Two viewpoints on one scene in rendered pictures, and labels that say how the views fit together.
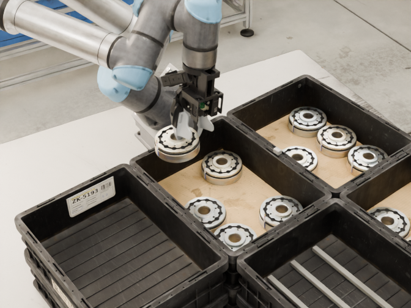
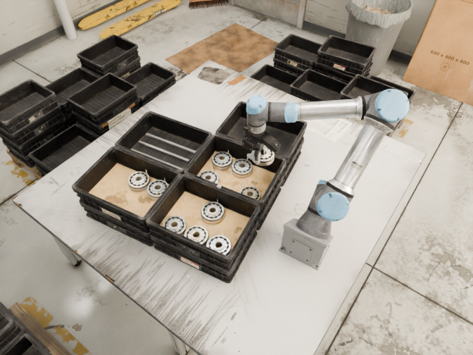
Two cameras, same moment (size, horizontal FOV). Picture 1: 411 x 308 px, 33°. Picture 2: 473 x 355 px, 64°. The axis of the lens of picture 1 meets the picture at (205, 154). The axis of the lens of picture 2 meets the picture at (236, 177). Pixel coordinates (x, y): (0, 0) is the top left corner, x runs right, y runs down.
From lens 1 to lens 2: 2.34 m
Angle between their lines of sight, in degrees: 88
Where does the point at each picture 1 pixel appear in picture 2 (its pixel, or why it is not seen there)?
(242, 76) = (303, 344)
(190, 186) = (260, 185)
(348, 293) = (169, 160)
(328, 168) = (196, 220)
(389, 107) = not seen: outside the picture
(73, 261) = (281, 138)
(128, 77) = not seen: hidden behind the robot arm
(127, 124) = (341, 253)
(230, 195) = (237, 187)
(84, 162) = not seen: hidden behind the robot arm
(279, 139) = (230, 232)
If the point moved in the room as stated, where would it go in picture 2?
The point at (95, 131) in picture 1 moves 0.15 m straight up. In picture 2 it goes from (355, 240) to (362, 222)
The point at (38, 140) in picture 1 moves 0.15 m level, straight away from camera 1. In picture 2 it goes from (377, 221) to (405, 240)
